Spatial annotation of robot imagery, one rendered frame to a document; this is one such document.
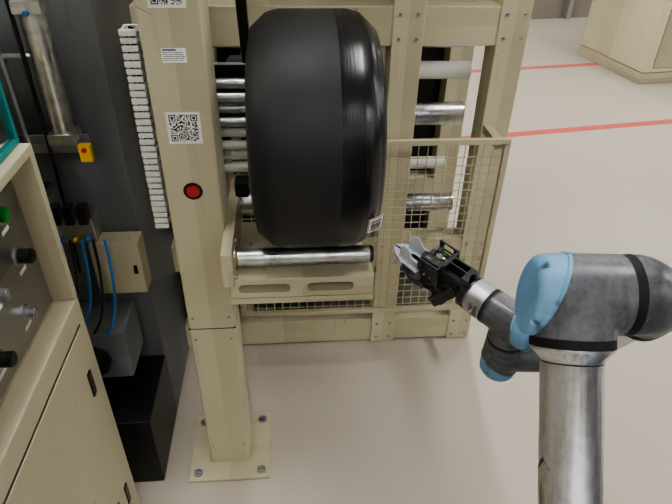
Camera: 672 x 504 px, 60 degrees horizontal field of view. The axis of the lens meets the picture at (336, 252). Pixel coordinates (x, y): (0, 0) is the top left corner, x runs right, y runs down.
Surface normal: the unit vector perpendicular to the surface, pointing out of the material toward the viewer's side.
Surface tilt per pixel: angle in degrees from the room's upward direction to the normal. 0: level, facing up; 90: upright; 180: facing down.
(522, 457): 0
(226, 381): 90
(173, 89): 90
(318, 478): 0
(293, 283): 90
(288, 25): 15
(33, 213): 90
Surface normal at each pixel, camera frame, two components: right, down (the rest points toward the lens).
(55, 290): 0.08, 0.57
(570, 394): -0.39, -0.04
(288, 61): 0.06, -0.30
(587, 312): -0.08, -0.03
